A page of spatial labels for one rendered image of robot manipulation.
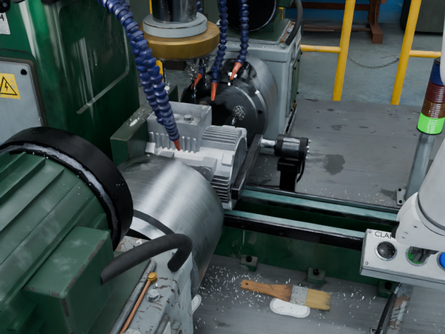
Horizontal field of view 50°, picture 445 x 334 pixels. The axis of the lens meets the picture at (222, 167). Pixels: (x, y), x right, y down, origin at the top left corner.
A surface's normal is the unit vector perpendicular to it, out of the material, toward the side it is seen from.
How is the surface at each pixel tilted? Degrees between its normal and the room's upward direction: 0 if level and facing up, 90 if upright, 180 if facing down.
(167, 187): 21
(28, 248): 50
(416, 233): 118
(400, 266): 28
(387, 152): 0
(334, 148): 0
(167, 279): 0
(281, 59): 90
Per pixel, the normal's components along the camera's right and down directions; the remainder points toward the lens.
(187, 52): 0.34, 0.51
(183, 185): 0.51, -0.64
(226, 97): -0.27, 0.52
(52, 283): 0.00, -0.84
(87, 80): 0.96, 0.15
